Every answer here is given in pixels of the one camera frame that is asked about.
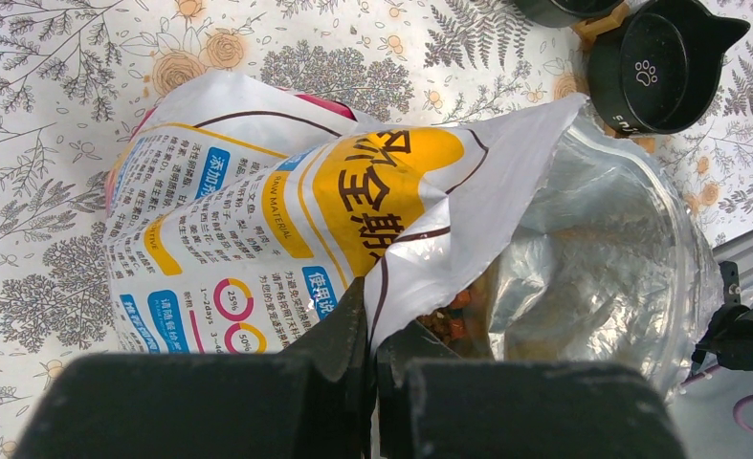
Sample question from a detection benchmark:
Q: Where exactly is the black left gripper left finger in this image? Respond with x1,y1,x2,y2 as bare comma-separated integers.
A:
14,278,371,458

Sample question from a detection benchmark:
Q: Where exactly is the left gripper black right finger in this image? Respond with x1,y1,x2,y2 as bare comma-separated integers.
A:
375,322,685,458

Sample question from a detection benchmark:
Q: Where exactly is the pet food bag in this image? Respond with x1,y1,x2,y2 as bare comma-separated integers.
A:
103,71,723,395

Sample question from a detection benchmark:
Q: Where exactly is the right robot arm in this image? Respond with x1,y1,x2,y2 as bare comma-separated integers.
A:
692,261,753,374

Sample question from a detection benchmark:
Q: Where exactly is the wooden bowl stand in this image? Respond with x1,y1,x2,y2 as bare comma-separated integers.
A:
571,3,630,51

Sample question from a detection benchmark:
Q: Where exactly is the black bowl paw print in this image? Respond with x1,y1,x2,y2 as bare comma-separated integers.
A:
587,0,750,135

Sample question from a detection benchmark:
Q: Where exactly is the black bowl fishbone print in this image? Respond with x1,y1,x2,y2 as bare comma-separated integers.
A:
513,0,623,28

